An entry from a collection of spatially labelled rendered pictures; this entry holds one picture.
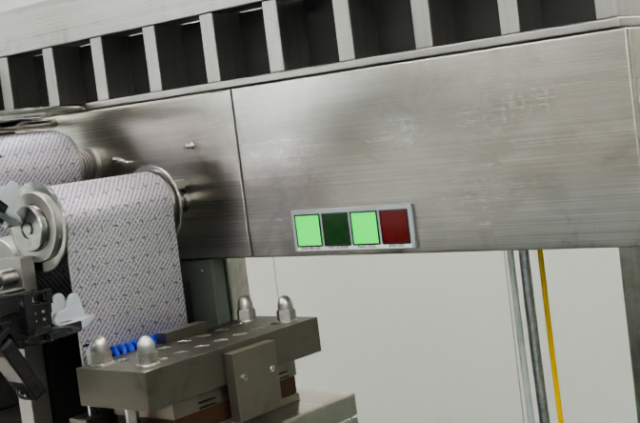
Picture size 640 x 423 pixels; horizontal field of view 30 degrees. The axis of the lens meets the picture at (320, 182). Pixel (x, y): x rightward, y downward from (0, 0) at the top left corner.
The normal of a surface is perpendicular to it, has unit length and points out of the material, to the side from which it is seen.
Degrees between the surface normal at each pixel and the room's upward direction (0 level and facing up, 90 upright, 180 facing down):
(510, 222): 90
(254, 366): 90
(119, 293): 90
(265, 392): 90
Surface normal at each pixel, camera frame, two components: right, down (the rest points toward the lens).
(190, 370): 0.76, -0.06
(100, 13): -0.64, 0.12
